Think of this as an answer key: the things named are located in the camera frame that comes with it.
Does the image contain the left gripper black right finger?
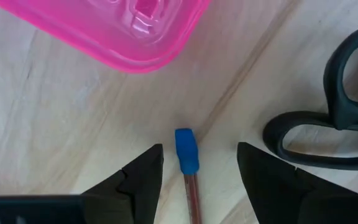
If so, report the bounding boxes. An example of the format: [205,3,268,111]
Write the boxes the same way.
[237,142,358,224]

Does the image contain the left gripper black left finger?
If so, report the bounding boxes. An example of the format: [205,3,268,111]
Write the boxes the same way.
[82,143,165,224]

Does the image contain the blue capped pen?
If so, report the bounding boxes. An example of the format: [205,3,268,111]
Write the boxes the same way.
[175,128,203,224]

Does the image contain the black handled scissors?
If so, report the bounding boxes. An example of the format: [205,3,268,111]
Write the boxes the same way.
[262,24,358,171]

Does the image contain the pink perforated basket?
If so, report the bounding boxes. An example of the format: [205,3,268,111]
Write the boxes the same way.
[0,0,213,75]

